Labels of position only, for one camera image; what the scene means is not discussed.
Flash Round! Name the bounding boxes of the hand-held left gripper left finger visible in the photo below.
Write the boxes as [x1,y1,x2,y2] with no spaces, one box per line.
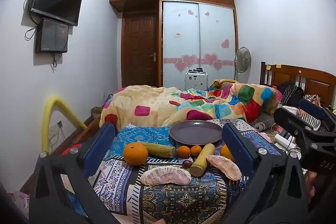
[28,122,124,224]

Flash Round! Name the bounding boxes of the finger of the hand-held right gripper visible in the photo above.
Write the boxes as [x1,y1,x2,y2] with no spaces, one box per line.
[299,98,336,133]
[274,106,319,147]

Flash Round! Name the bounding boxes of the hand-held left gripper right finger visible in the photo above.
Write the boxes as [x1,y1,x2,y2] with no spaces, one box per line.
[222,122,309,224]

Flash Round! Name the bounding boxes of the medium orange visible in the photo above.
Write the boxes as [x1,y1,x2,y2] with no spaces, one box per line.
[220,144,235,163]

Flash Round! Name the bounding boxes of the peeled pomelo segment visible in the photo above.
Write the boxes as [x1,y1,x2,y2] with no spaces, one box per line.
[140,167,193,186]
[206,155,242,181]

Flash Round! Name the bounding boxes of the yellow sugarcane piece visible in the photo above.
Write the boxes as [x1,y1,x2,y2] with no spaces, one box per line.
[138,141,176,159]
[190,143,216,177]

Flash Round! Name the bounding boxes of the large orange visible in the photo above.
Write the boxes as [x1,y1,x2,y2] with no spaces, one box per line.
[123,142,149,166]

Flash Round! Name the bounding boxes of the dark purple round plate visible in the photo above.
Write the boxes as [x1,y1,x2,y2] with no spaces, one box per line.
[169,120,223,146]

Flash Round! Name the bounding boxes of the person's right hand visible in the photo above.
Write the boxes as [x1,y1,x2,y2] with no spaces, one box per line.
[305,171,320,204]

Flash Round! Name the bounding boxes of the striped cloth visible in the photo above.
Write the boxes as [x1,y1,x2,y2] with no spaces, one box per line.
[299,109,324,130]

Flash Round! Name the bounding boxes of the white power strip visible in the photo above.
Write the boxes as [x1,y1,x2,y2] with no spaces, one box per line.
[274,134,298,149]

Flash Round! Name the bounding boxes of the black bag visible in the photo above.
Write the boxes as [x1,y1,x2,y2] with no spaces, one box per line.
[278,82,305,107]

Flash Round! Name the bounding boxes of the wooden bed headboard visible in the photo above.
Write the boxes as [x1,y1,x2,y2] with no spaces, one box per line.
[260,62,336,109]

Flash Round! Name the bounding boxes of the blue patterned cloth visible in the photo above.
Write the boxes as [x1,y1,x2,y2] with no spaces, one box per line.
[110,126,174,159]

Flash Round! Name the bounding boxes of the yellow foam tube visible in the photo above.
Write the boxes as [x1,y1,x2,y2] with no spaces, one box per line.
[42,95,88,155]

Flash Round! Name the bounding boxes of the patterned bedspread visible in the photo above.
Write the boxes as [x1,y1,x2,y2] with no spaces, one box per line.
[60,119,289,224]

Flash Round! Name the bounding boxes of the colourful patchwork blanket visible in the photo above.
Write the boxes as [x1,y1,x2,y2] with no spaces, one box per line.
[100,79,279,132]

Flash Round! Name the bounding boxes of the standing electric fan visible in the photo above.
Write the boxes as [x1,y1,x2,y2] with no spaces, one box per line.
[234,46,252,82]

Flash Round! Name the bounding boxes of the white box appliance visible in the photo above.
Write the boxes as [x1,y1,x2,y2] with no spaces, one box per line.
[184,68,209,91]

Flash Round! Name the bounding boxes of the pink plastic bag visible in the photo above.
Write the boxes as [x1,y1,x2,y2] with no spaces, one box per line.
[7,191,30,211]

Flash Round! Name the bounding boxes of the brown wooden door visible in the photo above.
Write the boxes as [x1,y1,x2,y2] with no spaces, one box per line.
[122,12,160,88]

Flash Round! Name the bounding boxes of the frosted sliding wardrobe with hearts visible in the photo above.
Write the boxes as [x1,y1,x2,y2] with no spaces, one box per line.
[161,0,238,89]

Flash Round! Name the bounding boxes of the wooden bed frame side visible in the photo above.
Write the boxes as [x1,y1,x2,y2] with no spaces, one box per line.
[50,114,103,156]

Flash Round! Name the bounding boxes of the wall power socket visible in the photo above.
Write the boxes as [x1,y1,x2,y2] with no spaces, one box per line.
[49,121,64,136]

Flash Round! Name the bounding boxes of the small wall-mounted black monitor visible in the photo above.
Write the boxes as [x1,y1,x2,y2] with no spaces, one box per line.
[35,17,69,54]

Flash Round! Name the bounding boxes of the black wall cables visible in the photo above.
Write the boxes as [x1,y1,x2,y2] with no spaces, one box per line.
[24,0,42,41]

